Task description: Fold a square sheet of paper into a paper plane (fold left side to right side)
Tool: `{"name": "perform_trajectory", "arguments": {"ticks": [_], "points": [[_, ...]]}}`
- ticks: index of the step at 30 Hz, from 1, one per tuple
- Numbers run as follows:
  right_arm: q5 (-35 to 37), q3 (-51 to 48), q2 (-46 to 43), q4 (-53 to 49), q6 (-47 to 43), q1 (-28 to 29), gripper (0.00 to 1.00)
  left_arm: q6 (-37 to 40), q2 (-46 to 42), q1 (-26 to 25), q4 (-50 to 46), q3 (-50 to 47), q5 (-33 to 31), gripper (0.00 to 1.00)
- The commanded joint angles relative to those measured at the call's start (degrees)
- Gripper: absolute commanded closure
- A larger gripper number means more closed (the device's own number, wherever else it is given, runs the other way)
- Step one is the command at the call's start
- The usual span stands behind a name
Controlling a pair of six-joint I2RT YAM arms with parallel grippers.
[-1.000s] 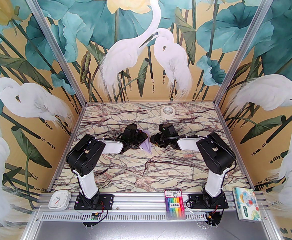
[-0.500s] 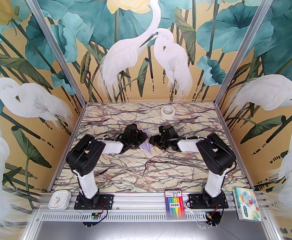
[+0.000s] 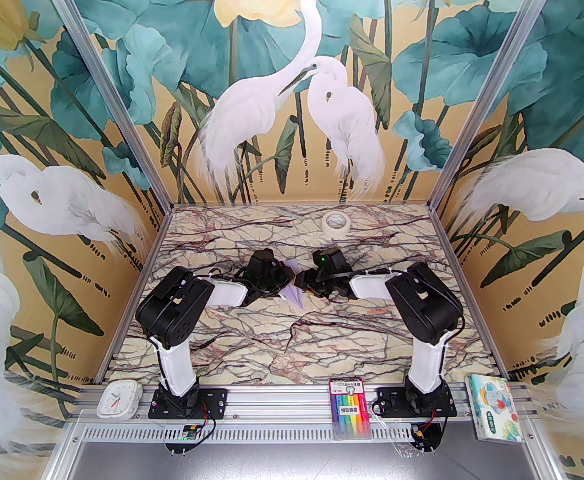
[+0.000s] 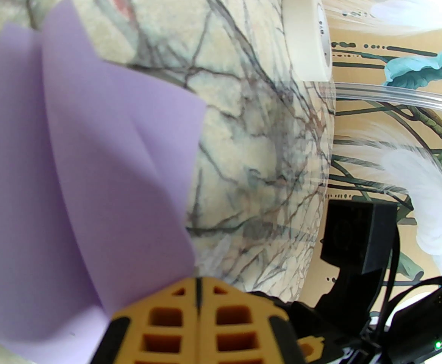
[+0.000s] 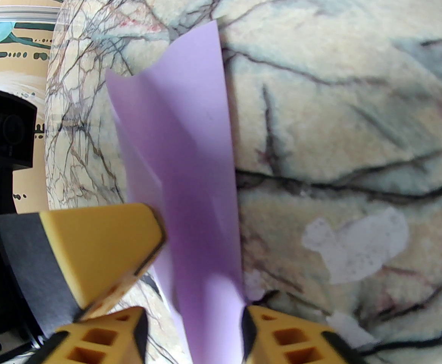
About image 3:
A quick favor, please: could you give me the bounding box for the cartoon printed tissue pack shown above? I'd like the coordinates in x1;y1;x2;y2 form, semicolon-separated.
466;374;525;445

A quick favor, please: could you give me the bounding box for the black mounting bracket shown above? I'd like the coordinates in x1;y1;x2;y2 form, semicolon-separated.
406;420;445;455

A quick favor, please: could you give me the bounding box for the white square alarm clock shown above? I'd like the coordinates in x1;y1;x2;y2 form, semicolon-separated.
97;380;144;421

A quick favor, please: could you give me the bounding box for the perforated metal cable tray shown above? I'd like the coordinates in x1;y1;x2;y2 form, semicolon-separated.
69;420;478;444

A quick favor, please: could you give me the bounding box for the aluminium table side rail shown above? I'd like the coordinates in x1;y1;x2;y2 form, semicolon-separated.
94;208;175;384
429;208;510;381

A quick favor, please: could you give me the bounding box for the aluminium frame post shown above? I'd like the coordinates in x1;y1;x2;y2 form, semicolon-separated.
429;0;562;211
37;0;175;209

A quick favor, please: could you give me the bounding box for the lilac paper sheet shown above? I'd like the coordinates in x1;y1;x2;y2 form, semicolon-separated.
279;261;308;310

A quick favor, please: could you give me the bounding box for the white masking tape roll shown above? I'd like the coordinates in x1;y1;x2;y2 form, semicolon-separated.
321;212;351;240

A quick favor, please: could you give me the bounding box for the coloured marker pen pack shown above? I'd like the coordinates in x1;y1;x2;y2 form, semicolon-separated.
328;377;373;441

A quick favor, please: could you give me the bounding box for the aluminium frame rail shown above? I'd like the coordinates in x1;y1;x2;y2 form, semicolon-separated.
74;382;540;423

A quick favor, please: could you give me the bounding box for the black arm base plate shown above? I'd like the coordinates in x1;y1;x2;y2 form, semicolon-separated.
376;387;457;419
148;387;228;420

